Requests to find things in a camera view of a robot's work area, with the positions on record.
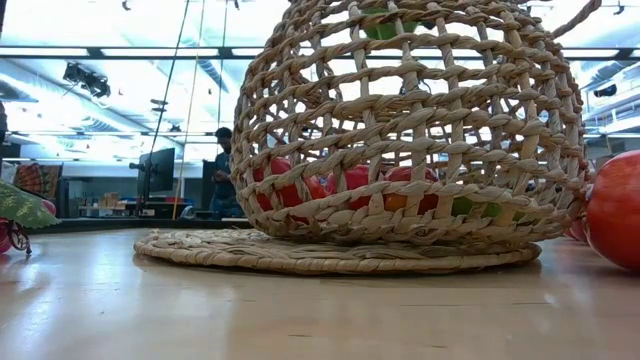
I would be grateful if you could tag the black overhead rig beam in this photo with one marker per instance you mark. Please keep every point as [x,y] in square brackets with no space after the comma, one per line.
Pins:
[150,51]

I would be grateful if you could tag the black ceiling camera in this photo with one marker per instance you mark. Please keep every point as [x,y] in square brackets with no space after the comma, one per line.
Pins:
[606,91]

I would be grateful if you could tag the small red apple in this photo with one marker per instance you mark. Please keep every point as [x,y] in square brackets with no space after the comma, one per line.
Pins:
[352,182]

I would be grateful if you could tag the slanted thin black pole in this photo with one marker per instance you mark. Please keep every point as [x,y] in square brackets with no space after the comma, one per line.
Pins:
[169,75]

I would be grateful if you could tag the black metal table frame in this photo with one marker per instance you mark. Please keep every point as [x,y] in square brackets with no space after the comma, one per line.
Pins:
[125,225]

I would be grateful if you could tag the round woven seagrass mat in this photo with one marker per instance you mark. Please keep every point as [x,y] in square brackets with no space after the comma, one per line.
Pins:
[325,257]

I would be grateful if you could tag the person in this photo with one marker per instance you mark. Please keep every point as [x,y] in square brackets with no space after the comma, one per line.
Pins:
[225,175]

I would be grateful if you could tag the black monitor on stand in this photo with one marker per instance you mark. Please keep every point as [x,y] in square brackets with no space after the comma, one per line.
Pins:
[157,170]

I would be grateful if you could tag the purple grape bunch with leaf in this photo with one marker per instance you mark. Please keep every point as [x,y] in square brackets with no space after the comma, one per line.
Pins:
[22,207]

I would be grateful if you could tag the red-orange mango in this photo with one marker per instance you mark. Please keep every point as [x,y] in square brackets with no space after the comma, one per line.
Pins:
[287,195]

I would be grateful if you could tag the black ceiling-mounted device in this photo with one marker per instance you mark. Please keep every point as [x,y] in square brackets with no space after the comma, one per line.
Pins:
[87,80]

